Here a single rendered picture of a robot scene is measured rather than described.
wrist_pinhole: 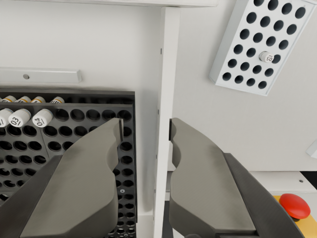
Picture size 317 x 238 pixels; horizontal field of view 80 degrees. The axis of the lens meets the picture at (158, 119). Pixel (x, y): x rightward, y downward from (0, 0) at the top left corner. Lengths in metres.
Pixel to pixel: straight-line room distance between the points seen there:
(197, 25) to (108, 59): 0.14
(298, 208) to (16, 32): 0.42
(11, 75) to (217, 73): 0.25
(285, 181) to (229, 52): 0.34
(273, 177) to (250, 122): 0.17
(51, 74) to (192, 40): 0.19
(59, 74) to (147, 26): 0.11
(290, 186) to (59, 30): 0.50
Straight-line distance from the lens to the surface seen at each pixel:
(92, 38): 0.23
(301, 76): 0.40
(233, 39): 0.28
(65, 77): 0.24
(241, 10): 0.29
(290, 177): 0.54
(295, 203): 0.37
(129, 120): 0.18
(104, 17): 0.22
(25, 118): 0.20
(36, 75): 0.25
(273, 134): 0.43
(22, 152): 0.24
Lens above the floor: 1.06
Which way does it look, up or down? 60 degrees down
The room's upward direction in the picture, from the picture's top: 176 degrees clockwise
